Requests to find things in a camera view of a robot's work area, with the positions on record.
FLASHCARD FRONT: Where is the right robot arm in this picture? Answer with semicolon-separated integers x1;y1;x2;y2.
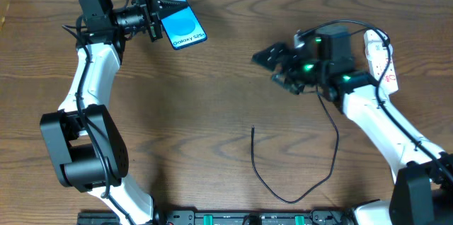
252;20;452;224

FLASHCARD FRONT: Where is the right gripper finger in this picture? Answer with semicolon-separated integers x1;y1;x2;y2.
251;42;294;71
271;74;304;95

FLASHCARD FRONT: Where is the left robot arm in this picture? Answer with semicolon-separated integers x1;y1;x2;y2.
40;0;189;224

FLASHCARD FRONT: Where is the black charging cable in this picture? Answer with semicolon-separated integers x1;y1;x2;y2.
250;90;340;204

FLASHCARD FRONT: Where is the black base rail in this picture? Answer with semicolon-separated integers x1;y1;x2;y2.
76;209;355;225

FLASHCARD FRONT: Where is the blue Galaxy smartphone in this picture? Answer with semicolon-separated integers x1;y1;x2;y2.
162;6;207;50

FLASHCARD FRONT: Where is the white power strip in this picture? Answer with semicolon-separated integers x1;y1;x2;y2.
364;30;398;95

